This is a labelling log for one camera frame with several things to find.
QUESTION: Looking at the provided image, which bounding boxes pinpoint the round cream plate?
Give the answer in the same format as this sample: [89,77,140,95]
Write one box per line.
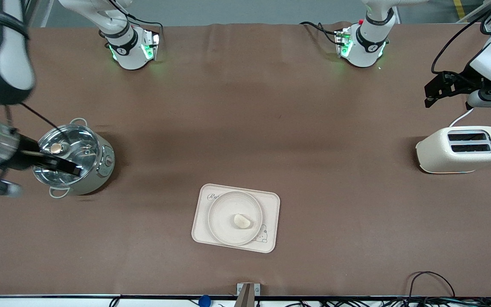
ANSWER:
[208,191,264,247]

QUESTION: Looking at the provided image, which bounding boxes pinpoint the pale steamed bun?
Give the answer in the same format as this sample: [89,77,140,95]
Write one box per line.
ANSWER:
[233,214,253,230]

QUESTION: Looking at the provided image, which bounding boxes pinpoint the cream rabbit print tray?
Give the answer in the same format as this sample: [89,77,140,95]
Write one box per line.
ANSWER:
[191,183,281,254]

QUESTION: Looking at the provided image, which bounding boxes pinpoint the glass pot lid copper knob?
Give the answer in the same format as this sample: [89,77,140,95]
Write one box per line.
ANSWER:
[32,124,101,187]

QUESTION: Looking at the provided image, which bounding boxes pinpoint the cream two-slot toaster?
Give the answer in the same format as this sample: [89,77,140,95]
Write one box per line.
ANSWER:
[416,126,491,174]

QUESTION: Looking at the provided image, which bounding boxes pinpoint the green-lit base connector box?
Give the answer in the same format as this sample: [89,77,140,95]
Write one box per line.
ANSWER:
[141,30,161,63]
[334,28,353,58]

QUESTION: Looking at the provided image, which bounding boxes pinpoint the brown table cover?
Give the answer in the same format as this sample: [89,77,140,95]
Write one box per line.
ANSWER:
[0,21,491,298]

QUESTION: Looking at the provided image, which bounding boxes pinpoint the steel cooking pot grey handles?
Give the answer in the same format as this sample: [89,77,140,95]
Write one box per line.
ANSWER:
[32,117,116,200]

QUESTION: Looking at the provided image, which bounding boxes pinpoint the white toaster power cord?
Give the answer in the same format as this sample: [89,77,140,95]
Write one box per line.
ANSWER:
[449,107,476,128]

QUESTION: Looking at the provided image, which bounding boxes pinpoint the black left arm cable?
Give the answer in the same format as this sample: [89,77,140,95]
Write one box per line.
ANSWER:
[430,0,491,78]

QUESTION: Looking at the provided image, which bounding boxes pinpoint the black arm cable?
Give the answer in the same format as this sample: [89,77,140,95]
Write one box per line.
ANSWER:
[430,0,491,78]
[0,0,163,135]

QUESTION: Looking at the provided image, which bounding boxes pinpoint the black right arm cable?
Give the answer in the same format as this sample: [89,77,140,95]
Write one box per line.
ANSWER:
[0,0,163,135]

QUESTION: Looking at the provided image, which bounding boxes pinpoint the black base power cable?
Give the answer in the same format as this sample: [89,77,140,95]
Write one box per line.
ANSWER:
[300,20,341,46]

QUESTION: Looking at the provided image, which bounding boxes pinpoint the looped black cable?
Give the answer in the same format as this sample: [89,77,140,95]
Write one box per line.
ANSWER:
[407,271,456,299]

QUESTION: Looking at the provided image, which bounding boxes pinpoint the black cable bundle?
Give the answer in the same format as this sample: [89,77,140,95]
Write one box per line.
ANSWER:
[284,297,491,307]

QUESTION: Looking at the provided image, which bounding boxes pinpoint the metal table edge bracket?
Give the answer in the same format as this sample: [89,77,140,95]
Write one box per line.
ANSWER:
[236,283,261,307]

